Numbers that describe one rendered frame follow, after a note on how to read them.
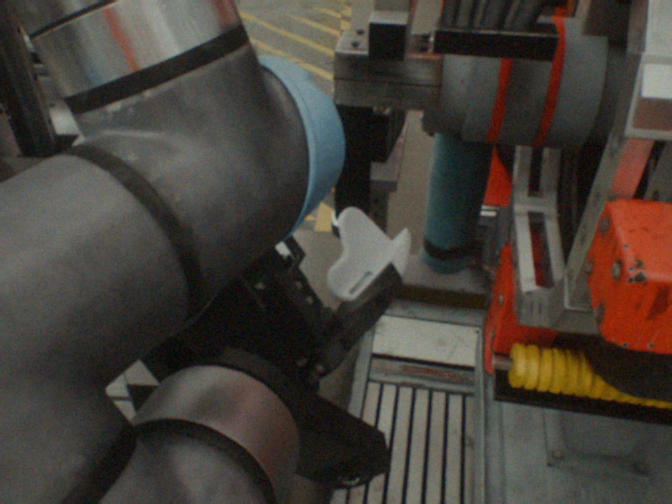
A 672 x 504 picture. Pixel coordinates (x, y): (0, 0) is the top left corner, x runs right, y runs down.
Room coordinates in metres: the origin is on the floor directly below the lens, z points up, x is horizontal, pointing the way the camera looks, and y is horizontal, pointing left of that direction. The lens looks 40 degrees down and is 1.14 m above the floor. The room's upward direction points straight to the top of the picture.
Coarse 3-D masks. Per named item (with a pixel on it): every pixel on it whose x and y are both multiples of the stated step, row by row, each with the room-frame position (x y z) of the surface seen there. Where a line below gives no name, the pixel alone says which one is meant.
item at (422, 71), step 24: (336, 48) 0.48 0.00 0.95; (360, 48) 0.48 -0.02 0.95; (408, 48) 0.48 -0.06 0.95; (336, 72) 0.48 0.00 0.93; (360, 72) 0.47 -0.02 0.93; (384, 72) 0.47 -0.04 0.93; (408, 72) 0.47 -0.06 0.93; (432, 72) 0.46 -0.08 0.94; (336, 96) 0.48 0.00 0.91; (360, 96) 0.47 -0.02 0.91; (384, 96) 0.47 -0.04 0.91; (408, 96) 0.47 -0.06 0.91; (432, 96) 0.46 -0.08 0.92
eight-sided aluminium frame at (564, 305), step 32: (576, 0) 0.85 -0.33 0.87; (640, 0) 0.43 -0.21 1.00; (640, 32) 0.41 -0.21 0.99; (640, 64) 0.38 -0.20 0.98; (640, 96) 0.37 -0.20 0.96; (640, 128) 0.36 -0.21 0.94; (544, 160) 0.79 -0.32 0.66; (608, 160) 0.39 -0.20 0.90; (640, 160) 0.36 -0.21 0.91; (512, 192) 0.75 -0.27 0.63; (544, 192) 0.73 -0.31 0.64; (608, 192) 0.37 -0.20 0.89; (512, 224) 0.70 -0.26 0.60; (544, 224) 0.68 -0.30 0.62; (512, 256) 0.64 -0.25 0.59; (544, 256) 0.63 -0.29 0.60; (576, 256) 0.38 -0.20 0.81; (544, 288) 0.45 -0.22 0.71; (576, 288) 0.36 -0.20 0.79; (544, 320) 0.41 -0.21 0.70; (576, 320) 0.36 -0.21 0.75
